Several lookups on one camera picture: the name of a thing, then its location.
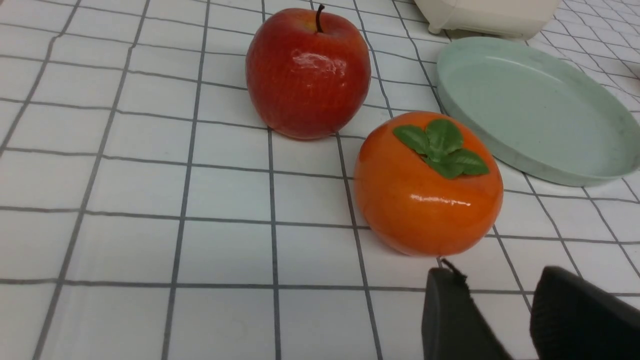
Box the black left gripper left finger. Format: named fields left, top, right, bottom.
left=422, top=259, right=512, bottom=360

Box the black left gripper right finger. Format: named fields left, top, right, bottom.
left=530, top=266, right=640, bottom=360

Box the orange persimmon with green leaf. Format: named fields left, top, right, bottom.
left=353, top=111, right=505, bottom=257

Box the pale green round plate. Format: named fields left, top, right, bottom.
left=435, top=37, right=640, bottom=187

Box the red apple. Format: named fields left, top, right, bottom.
left=245, top=4, right=371, bottom=141

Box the cream white toaster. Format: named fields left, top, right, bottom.
left=415, top=0, right=560, bottom=41

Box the white grid tablecloth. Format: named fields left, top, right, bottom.
left=0, top=0, right=640, bottom=360

